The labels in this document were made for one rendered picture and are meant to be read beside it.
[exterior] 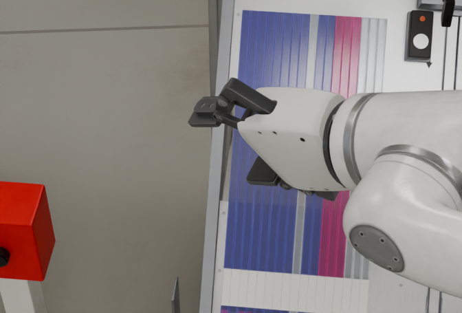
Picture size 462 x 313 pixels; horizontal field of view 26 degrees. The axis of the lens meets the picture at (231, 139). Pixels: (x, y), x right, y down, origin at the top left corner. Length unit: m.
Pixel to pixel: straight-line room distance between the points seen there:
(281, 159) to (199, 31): 2.47
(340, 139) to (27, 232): 1.04
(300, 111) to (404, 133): 0.12
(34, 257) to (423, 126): 1.16
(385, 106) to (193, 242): 1.94
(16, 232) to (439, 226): 1.17
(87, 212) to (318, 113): 2.01
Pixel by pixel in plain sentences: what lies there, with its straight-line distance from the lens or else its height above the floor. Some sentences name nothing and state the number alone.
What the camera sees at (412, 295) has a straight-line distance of 1.67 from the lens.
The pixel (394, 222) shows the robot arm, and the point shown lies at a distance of 0.70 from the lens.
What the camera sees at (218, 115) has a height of 1.48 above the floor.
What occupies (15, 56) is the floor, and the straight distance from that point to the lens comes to 3.31.
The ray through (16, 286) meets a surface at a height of 0.57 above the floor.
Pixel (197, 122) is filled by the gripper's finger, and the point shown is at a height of 1.46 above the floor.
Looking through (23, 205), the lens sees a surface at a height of 0.78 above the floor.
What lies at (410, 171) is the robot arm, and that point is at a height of 1.57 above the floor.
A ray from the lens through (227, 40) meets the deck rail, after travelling 1.66.
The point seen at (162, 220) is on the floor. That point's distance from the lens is 2.75.
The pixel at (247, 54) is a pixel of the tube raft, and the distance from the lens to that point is 1.65.
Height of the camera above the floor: 2.09
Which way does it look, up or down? 45 degrees down
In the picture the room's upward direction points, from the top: straight up
